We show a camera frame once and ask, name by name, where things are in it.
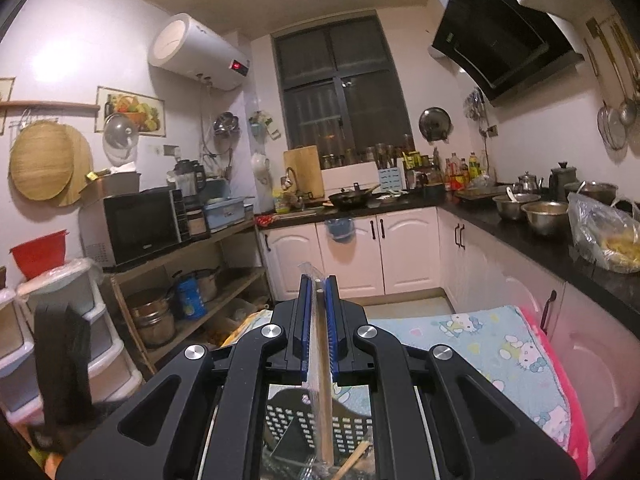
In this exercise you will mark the white rectangular box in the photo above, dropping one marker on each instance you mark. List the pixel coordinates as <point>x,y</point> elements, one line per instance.
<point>350,180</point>

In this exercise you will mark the light blue plastic box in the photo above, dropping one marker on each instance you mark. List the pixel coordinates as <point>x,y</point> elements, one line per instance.
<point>225,212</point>

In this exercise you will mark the blue canister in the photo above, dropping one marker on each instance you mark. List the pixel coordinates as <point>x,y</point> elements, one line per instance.
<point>190,297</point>

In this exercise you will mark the wall socket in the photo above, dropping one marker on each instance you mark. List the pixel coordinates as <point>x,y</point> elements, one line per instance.
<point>492,131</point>
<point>171,150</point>

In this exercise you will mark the steel mixing bowl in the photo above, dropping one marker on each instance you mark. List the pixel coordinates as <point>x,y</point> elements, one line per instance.
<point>515,207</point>
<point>545,217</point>

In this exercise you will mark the cardboard box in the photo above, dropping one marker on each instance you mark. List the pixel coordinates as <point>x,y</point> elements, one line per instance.
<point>117,185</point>

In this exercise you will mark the black wok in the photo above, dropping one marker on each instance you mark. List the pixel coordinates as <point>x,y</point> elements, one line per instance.
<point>350,200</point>

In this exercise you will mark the pink blanket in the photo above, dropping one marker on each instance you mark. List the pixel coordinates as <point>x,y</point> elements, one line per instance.
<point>565,400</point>

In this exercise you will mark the black range hood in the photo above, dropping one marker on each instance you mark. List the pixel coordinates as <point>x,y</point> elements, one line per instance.
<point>500,35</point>

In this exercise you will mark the row of glass jars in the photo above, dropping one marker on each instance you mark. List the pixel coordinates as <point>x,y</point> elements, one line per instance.
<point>380,152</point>

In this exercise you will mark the metal faucet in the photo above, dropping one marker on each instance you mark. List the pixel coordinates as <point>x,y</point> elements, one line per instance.
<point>290,175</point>

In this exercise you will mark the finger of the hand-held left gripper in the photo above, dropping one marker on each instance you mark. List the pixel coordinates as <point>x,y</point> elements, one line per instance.
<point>78,365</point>
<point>50,355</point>

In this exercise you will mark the wooden cutting board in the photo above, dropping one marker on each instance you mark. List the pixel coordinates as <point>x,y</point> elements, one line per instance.
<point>305,170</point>

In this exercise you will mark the white plastic drawer unit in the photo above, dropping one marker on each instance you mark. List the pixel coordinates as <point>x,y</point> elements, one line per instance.
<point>112,355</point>

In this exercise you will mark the black blender jug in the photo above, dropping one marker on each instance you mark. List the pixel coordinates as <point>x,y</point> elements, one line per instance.
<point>189,175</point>

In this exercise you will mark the row of condiment bottles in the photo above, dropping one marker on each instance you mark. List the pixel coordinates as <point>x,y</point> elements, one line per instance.
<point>457,175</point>

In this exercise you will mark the fruit wall picture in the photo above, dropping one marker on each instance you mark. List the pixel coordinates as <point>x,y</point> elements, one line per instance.
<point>137,107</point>

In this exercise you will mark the small black appliance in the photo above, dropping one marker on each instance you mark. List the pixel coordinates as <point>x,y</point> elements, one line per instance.
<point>196,222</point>

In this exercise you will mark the row of hanging kitchen utensils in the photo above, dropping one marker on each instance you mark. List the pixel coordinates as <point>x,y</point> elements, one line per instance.
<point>627,110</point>

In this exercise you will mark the red plastic basin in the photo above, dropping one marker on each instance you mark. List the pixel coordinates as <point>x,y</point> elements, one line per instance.
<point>37,255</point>

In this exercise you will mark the dark framed window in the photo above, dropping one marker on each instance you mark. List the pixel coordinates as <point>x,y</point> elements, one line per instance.
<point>340,85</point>

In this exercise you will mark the wooden wall shelf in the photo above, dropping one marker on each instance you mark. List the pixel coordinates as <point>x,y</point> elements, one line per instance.
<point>50,105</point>

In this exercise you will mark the black kitchen countertop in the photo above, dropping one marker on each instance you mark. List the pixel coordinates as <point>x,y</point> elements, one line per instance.
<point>525,245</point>

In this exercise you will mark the dark hanging pot lid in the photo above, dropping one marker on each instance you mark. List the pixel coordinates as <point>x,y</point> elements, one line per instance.
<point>435,124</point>

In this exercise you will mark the small hanging metal tools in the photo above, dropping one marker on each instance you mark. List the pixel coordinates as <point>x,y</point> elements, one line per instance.
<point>472,105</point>

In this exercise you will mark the red patterned cloth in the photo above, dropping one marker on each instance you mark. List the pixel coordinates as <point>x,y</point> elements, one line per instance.
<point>265,220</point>

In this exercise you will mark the wooden stick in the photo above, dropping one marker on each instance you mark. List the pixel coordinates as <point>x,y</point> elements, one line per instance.
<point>127,325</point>

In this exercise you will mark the hanging steel bowls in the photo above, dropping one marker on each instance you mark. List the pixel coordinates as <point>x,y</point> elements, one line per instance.
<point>225,125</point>

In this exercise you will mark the blue white knife block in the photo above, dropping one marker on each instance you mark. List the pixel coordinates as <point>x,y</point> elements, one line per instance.
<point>392,180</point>

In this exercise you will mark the clear plastic bag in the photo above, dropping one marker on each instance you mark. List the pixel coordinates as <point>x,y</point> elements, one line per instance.
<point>600,230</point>

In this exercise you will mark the blue hanging bin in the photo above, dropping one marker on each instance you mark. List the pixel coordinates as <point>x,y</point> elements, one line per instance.
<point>340,230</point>

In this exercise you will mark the wooden shelf rack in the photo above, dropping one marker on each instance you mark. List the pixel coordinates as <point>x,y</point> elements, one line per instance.
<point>235,282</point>

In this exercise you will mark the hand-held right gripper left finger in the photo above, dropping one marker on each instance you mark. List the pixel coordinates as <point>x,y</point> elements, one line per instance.
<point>305,340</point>

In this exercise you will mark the teal wall caddy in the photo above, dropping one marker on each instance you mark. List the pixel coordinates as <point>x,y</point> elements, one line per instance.
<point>261,122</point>

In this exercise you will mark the cartoon cat printed blanket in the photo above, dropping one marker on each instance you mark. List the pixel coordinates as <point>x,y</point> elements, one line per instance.
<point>475,340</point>

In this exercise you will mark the mesh strainer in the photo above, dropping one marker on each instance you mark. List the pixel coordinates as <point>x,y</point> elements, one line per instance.
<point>612,130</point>

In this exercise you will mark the glass pot lid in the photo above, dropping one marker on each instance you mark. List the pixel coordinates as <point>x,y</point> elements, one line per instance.
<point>120,132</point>

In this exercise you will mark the grey plastic utensil basket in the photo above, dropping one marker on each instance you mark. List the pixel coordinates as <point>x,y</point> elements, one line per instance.
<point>350,430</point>

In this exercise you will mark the white hanging jug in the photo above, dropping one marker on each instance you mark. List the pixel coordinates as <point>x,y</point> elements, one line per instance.
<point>260,165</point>

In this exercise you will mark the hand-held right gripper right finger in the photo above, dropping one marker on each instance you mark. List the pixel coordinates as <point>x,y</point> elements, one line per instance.
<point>332,345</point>

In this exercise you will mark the black microwave oven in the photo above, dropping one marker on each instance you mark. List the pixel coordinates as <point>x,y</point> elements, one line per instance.
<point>145,222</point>

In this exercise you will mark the steel kettle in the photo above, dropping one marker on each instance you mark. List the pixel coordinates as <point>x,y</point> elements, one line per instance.
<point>528,182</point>

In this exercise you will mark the round wooden board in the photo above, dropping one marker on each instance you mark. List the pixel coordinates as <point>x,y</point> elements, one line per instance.
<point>84,160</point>

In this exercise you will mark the round bamboo mat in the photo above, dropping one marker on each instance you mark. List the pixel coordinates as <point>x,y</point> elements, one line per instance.
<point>42,160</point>

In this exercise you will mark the white water heater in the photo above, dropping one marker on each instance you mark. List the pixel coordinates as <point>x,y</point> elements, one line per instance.
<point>200,52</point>

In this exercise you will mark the white base cabinets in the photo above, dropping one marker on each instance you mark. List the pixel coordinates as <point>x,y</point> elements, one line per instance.
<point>405,245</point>

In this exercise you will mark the chopstick pair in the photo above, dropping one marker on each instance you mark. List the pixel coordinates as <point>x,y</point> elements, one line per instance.
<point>323,425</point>

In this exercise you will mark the dark lidded pot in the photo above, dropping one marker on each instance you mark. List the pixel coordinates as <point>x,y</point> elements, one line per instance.
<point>563,180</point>

